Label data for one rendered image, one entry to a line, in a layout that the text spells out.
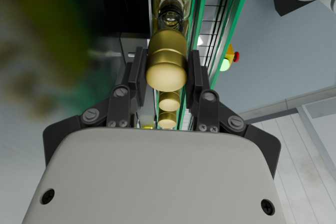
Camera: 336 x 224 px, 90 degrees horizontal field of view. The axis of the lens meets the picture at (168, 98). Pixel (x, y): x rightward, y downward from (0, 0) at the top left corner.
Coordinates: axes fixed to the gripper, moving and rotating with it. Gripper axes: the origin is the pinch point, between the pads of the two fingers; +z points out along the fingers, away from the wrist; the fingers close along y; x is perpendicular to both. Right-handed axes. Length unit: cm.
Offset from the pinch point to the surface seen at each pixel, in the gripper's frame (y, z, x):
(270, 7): 41, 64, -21
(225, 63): 20, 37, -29
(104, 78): -11.6, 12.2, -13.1
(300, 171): 170, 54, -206
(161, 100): -0.6, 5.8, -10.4
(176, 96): 1.6, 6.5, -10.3
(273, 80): 64, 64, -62
